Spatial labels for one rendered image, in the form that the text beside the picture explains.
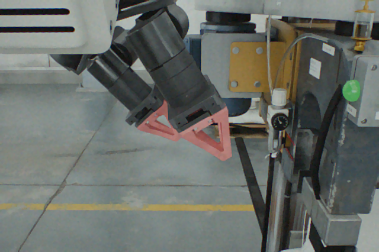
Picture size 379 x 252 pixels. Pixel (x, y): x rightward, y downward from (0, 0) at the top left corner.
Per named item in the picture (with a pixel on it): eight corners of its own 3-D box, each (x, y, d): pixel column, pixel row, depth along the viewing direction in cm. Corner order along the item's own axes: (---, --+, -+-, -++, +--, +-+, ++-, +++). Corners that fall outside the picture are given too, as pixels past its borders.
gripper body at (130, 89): (163, 87, 69) (135, 59, 67) (159, 103, 59) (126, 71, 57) (139, 109, 70) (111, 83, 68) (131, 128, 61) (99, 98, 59)
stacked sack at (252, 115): (209, 127, 359) (210, 113, 353) (208, 113, 400) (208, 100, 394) (277, 127, 359) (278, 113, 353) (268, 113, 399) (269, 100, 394)
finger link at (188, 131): (241, 132, 52) (211, 78, 49) (253, 153, 46) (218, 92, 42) (201, 155, 53) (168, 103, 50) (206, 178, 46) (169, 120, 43)
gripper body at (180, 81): (212, 84, 51) (186, 39, 48) (224, 106, 41) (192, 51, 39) (173, 107, 52) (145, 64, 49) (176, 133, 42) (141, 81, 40)
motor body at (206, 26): (199, 120, 97) (200, 25, 88) (198, 103, 111) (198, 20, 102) (255, 120, 97) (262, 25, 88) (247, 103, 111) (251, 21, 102)
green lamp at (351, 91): (346, 104, 48) (349, 82, 47) (337, 97, 51) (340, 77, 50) (365, 104, 48) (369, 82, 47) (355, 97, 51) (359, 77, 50)
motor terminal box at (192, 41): (187, 84, 91) (187, 37, 87) (171, 76, 99) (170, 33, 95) (215, 81, 94) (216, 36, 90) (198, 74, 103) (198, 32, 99)
